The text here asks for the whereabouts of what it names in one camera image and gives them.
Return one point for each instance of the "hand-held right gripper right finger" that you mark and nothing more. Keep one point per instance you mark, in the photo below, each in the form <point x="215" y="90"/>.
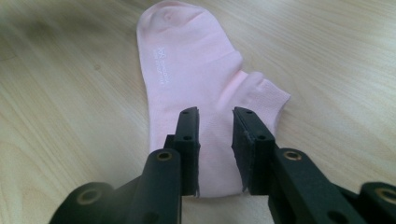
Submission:
<point x="252" y="155"/>

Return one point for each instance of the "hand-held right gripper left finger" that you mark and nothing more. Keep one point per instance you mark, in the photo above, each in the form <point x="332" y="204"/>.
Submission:
<point x="186" y="149"/>

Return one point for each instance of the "pink ankle sock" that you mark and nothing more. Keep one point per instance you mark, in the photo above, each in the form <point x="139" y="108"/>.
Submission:
<point x="190" y="81"/>

